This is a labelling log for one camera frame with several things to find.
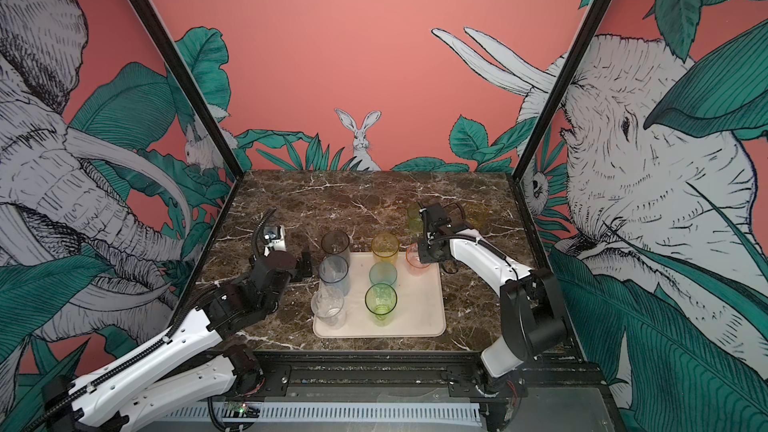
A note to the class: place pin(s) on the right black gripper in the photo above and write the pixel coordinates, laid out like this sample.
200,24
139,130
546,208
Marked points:
424,255

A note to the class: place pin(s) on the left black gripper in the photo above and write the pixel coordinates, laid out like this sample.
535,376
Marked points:
299,272

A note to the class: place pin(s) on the pink plastic cup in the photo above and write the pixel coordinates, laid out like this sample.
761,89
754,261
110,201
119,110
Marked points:
415,266

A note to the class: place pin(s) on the orange plastic cup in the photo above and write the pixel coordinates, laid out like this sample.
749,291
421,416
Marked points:
385,248

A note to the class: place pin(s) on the blue plastic cup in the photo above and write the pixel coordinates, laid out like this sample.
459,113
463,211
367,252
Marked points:
333,272

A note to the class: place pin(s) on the clear plastic cup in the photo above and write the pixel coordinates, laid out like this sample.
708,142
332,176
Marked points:
328,306

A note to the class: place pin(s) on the dark grey plastic cup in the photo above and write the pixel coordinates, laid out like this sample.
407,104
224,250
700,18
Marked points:
337,243

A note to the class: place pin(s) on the teal frosted plastic cup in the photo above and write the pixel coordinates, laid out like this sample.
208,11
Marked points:
383,273

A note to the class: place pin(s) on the beige plastic tray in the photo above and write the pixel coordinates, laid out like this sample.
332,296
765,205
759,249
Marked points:
419,311

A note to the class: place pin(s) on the tall green plastic cup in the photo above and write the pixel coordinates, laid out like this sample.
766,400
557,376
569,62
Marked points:
381,300

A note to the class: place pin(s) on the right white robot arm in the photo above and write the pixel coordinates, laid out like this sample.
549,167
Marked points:
533,313

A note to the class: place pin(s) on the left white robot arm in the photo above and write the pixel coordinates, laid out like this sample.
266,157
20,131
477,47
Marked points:
144,385

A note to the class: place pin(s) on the short green plastic cup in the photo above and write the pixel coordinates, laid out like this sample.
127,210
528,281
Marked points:
414,220

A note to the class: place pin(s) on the yellow plastic cup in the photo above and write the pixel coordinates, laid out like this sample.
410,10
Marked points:
476,214

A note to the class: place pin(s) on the white vented strip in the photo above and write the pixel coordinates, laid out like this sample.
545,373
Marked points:
465,414

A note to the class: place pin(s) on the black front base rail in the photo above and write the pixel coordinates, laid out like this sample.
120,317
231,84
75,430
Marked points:
460,373

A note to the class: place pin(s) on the right black frame post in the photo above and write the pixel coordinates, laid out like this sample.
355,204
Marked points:
591,22

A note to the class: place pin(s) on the black frame post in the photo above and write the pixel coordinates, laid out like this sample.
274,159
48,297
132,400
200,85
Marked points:
591,22
158,33

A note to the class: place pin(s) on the left black frame post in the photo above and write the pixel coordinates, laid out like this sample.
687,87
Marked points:
158,33

